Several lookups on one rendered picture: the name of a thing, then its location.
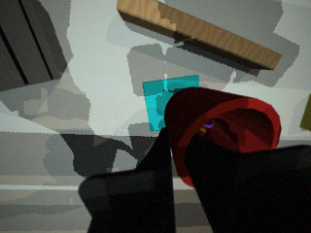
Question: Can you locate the purple marble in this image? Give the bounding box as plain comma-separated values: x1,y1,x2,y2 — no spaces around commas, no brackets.
204,119,214,128

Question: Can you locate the dark red cup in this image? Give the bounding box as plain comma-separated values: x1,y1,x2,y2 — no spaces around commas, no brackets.
164,86,282,188

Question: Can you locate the yellow flat block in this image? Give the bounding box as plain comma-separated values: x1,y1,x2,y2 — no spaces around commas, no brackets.
300,94,311,131

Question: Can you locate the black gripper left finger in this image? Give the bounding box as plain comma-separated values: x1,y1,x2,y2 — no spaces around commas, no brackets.
78,127,177,233

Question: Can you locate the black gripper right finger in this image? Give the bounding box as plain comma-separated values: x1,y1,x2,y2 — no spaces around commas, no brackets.
184,134,311,233

